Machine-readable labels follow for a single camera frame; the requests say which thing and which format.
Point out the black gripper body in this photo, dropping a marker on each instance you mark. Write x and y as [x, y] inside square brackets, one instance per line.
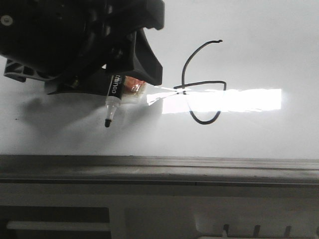
[59, 40]

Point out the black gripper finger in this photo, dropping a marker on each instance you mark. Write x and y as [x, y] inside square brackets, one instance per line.
[132, 56]
[95, 84]

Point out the orange magnet taped to marker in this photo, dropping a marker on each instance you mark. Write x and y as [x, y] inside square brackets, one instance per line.
[134, 89]

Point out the black and white whiteboard marker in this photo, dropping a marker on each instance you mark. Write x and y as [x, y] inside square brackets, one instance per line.
[114, 97]

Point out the white whiteboard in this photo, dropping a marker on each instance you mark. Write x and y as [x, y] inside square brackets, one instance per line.
[240, 80]

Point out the grey aluminium whiteboard tray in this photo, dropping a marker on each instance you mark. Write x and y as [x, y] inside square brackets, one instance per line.
[159, 169]

